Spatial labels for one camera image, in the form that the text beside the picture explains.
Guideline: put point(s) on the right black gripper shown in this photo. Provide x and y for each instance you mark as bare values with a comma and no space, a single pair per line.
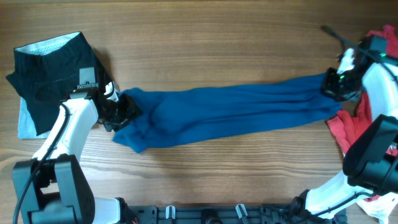
328,86

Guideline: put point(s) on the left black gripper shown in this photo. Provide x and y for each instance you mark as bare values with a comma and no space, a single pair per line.
130,109

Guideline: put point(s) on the blue t-shirt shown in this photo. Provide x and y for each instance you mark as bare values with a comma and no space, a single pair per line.
173,118

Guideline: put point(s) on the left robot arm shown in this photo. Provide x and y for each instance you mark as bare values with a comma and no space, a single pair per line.
51,187

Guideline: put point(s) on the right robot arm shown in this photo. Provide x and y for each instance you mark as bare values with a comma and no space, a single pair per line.
369,174

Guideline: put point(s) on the red printed t-shirt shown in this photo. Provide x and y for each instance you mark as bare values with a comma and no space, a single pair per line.
347,128

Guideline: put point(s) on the black folded shorts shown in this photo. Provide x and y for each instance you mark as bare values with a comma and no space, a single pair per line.
47,71

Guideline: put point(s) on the light grey folded garment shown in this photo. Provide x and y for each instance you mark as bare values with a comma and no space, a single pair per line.
26,128

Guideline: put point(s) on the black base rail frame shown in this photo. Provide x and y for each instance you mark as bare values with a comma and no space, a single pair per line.
238,214

